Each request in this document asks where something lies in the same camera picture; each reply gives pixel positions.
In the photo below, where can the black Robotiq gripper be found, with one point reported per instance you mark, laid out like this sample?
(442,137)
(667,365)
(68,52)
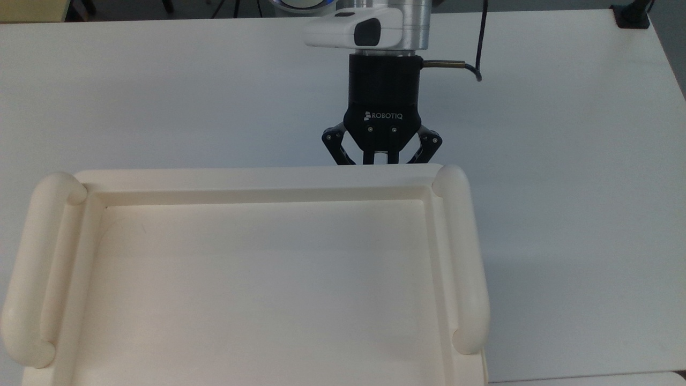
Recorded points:
(383,91)

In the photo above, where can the white silver Franka robot arm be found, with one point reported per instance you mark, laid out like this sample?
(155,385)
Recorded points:
(407,27)

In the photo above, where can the black stand base clamp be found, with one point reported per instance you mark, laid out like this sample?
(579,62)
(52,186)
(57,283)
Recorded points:
(632,16)

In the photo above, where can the yellow wooden board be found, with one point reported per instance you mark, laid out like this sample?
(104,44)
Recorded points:
(32,9)

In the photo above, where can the cream cabinet top rail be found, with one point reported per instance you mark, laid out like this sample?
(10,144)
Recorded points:
(32,279)

